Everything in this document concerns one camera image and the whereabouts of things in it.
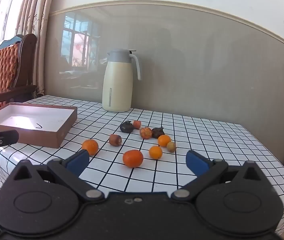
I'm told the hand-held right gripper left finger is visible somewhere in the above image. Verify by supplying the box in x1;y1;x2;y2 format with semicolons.
5;149;105;203

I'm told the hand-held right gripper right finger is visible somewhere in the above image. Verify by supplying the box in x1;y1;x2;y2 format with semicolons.
171;150;275;203

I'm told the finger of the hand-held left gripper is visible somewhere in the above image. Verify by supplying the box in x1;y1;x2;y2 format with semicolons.
0;130;19;146

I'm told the brown box with white inside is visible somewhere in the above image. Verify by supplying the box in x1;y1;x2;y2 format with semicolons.
0;102;78;149

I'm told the brown cut fruit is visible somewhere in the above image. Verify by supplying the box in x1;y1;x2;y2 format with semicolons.
109;134;122;147

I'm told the dark shrivelled fruit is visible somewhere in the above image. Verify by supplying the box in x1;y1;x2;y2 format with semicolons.
151;127;165;139
120;121;135;133

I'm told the large orange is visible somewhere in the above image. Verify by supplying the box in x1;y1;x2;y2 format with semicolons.
122;149;144;168

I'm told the peeled tangerine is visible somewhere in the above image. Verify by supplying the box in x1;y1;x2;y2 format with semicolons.
139;127;153;139

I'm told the white black checked tablecloth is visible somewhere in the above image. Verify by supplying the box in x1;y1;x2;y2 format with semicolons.
0;95;284;235

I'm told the cream thermos jug grey lid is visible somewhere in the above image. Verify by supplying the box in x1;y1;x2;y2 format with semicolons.
102;48;142;113

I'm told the beige patterned curtain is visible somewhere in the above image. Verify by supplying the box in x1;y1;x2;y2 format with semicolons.
14;0;57;98

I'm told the window with red frame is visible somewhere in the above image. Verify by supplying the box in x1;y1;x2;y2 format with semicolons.
0;0;30;53

